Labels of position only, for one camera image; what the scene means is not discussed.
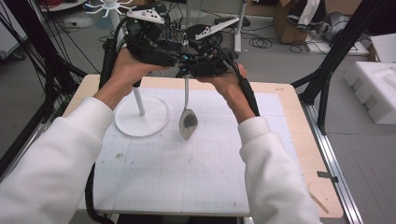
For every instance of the white grid mat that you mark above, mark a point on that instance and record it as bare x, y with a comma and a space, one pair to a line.
174, 177

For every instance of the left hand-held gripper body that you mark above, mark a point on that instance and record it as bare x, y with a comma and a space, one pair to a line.
146, 46

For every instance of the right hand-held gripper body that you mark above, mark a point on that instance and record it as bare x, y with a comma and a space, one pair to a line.
211, 67

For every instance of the aluminium rail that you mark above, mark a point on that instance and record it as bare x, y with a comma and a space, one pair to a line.
330, 161
23, 146

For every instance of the metal ladle spoon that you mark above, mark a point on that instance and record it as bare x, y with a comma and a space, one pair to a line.
188, 123

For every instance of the large white foam packaging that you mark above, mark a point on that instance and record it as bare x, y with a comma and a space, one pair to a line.
375, 90

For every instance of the flat black device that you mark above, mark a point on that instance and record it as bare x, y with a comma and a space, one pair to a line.
246, 21

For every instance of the round white table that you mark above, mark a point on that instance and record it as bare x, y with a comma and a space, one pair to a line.
62, 4

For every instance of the white stand pole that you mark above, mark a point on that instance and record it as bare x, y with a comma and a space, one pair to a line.
241, 37

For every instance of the cardboard box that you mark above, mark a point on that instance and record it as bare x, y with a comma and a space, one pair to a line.
285, 26

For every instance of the black tape piece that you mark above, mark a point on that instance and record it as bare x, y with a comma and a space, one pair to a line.
327, 176

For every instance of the black metal frame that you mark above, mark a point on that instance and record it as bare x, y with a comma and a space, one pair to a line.
46, 62
339, 49

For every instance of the white hook rack stand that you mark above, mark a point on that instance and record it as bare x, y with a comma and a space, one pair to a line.
149, 119

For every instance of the person's left hand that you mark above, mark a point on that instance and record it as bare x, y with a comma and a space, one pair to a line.
130, 74

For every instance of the person's right hand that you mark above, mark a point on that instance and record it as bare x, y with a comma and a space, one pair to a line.
229, 84

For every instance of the grey round appliance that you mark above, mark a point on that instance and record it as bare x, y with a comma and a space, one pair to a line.
334, 26

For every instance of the small white foam block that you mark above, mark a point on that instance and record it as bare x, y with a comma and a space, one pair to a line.
384, 46

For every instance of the striped cloth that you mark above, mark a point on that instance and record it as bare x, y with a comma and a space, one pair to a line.
306, 14

